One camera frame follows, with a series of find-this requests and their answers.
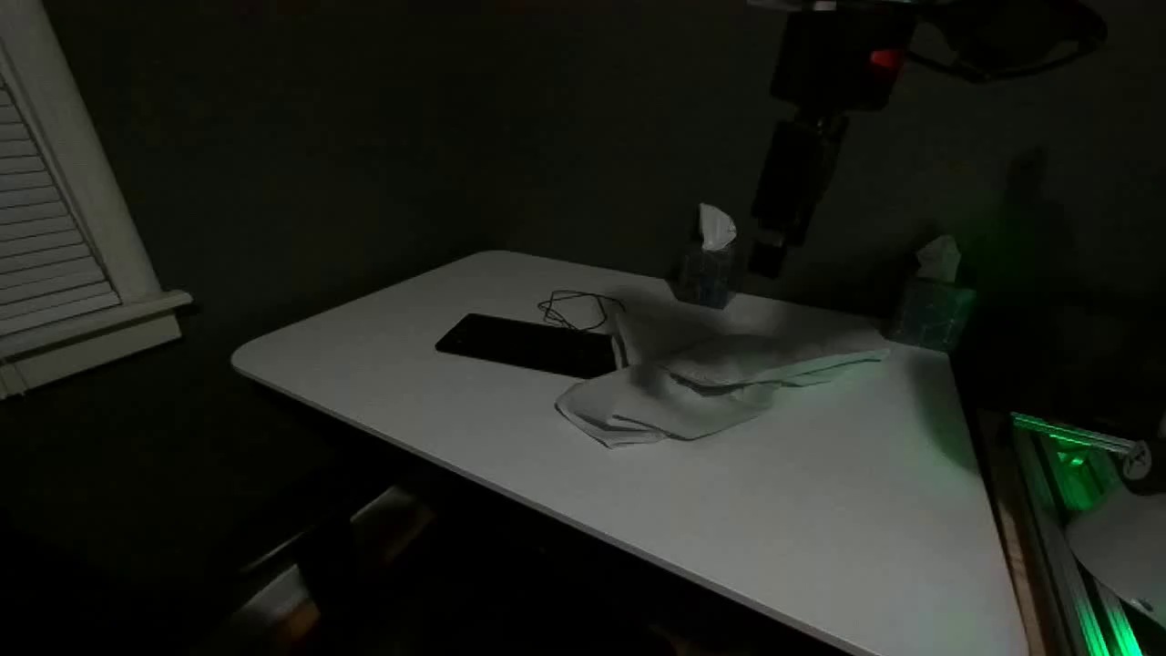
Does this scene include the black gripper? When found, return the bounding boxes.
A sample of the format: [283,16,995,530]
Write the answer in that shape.
[745,106,851,284]

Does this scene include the black flat phone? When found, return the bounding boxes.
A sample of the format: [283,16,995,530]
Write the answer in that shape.
[432,308,628,384]

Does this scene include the grey tissue box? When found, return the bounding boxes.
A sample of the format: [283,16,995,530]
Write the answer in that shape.
[672,199,745,308]

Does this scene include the white window blinds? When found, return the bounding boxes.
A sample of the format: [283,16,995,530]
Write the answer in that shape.
[0,0,196,403]

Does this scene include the white window blind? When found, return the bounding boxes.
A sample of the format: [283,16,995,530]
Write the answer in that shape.
[0,78,125,344]

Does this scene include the white cloth towel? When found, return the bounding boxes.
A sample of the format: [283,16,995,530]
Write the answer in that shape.
[554,288,898,452]

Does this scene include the dark wooden chair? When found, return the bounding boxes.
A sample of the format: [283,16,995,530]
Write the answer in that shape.
[188,482,445,656]

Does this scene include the green lit equipment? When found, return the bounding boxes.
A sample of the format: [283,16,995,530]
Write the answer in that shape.
[1002,409,1166,656]

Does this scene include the thin white cable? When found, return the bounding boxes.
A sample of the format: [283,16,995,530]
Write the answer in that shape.
[537,284,628,338]

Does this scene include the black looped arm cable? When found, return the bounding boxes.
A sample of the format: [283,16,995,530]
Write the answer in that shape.
[907,0,1113,87]

